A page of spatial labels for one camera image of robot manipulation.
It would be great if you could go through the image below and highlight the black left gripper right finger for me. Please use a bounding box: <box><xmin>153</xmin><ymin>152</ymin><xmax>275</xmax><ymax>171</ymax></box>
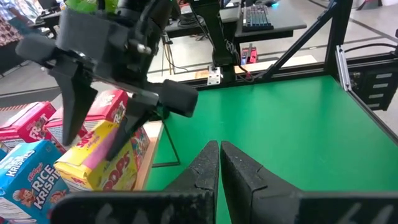
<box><xmin>220</xmin><ymin>140</ymin><xmax>398</xmax><ymax>224</ymax></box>

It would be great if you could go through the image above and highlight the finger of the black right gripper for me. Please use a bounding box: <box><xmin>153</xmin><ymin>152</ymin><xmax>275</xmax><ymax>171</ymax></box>
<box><xmin>49</xmin><ymin>57</ymin><xmax>99</xmax><ymax>147</ymax></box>
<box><xmin>106</xmin><ymin>93</ymin><xmax>160</xmax><ymax>161</ymax></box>

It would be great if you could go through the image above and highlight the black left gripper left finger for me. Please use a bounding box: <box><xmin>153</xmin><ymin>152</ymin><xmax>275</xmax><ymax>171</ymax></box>
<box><xmin>49</xmin><ymin>139</ymin><xmax>220</xmax><ymax>224</ymax></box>

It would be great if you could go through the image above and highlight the yellow Corn Pops cereal box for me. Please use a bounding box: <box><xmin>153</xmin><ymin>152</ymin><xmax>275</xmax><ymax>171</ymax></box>
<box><xmin>53</xmin><ymin>120</ymin><xmax>139</xmax><ymax>192</ymax></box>

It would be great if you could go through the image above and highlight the brown white patterned cloth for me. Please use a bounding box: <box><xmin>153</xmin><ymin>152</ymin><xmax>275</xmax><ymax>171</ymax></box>
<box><xmin>0</xmin><ymin>17</ymin><xmax>25</xmax><ymax>47</ymax></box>

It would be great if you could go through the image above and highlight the person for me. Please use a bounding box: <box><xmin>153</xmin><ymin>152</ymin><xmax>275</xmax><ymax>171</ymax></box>
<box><xmin>0</xmin><ymin>0</ymin><xmax>35</xmax><ymax>35</ymax></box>

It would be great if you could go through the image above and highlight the red device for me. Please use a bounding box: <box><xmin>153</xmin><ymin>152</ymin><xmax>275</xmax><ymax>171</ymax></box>
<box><xmin>241</xmin><ymin>45</ymin><xmax>259</xmax><ymax>65</ymax></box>

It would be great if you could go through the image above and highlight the wooden side board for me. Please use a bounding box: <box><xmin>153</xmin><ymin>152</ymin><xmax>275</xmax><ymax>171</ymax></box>
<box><xmin>149</xmin><ymin>55</ymin><xmax>318</xmax><ymax>82</ymax></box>

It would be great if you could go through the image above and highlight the black keyboard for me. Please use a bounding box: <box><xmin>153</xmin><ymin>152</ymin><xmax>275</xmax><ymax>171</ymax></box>
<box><xmin>241</xmin><ymin>3</ymin><xmax>275</xmax><ymax>32</ymax></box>

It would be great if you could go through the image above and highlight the black side desk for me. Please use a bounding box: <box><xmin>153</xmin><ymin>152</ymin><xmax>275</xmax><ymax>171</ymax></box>
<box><xmin>164</xmin><ymin>0</ymin><xmax>308</xmax><ymax>44</ymax></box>

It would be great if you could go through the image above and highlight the white arm base bracket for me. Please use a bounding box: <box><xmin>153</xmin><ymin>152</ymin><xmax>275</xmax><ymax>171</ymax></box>
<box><xmin>206</xmin><ymin>65</ymin><xmax>222</xmax><ymax>86</ymax></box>

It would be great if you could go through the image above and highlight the black aluminium table frame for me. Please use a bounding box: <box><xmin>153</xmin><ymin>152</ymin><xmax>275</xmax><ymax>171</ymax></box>
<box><xmin>149</xmin><ymin>0</ymin><xmax>398</xmax><ymax>147</ymax></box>

